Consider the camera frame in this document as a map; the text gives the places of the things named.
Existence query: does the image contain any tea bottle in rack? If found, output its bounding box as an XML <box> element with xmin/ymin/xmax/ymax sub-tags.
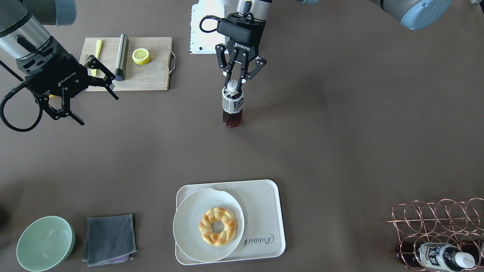
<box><xmin>397</xmin><ymin>242</ymin><xmax>476</xmax><ymax>272</ymax></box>

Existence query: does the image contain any braided ring bread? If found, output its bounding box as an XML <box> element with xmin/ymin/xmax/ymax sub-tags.
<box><xmin>199</xmin><ymin>207</ymin><xmax>237</xmax><ymax>247</ymax></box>

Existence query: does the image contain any yellow plastic knife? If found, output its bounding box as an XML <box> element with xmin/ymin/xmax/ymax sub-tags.
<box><xmin>90</xmin><ymin>39</ymin><xmax>103</xmax><ymax>76</ymax></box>

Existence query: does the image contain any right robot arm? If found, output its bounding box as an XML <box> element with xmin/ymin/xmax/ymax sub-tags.
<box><xmin>0</xmin><ymin>0</ymin><xmax>118</xmax><ymax>131</ymax></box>

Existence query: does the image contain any cream serving tray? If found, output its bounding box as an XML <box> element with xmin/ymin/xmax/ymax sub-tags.
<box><xmin>175</xmin><ymin>179</ymin><xmax>286</xmax><ymax>265</ymax></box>

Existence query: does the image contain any white round plate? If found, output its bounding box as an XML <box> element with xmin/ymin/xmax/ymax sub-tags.
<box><xmin>173</xmin><ymin>188</ymin><xmax>244</xmax><ymax>262</ymax></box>

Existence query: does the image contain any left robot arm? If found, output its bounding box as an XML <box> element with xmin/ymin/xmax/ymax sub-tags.
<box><xmin>204</xmin><ymin>0</ymin><xmax>451</xmax><ymax>91</ymax></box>

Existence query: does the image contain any steel muddler black tip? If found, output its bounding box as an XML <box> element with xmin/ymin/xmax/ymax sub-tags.
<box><xmin>114</xmin><ymin>33</ymin><xmax>129</xmax><ymax>81</ymax></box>

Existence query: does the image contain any half lemon slice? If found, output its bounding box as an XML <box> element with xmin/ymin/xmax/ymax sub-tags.
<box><xmin>132</xmin><ymin>48</ymin><xmax>151</xmax><ymax>65</ymax></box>

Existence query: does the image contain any wooden cutting board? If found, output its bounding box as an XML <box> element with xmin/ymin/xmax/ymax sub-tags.
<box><xmin>79</xmin><ymin>36</ymin><xmax>173</xmax><ymax>92</ymax></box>

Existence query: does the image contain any copper wire bottle rack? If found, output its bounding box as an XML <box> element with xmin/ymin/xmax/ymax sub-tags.
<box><xmin>389</xmin><ymin>197</ymin><xmax>484</xmax><ymax>272</ymax></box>

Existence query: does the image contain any grey folded cloth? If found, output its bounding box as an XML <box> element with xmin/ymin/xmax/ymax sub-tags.
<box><xmin>82</xmin><ymin>214</ymin><xmax>137</xmax><ymax>267</ymax></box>

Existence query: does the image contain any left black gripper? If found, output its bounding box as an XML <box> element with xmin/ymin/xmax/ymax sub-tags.
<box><xmin>216</xmin><ymin>13</ymin><xmax>267</xmax><ymax>91</ymax></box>

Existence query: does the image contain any tea bottle white cap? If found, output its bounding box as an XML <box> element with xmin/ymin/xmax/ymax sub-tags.
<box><xmin>221</xmin><ymin>80</ymin><xmax>244</xmax><ymax>128</ymax></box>

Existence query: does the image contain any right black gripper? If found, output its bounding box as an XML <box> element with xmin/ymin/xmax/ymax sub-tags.
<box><xmin>16</xmin><ymin>36</ymin><xmax>119</xmax><ymax>126</ymax></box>

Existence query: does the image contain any green ceramic bowl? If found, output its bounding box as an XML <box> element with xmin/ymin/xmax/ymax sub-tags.
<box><xmin>17</xmin><ymin>216</ymin><xmax>76</xmax><ymax>272</ymax></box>

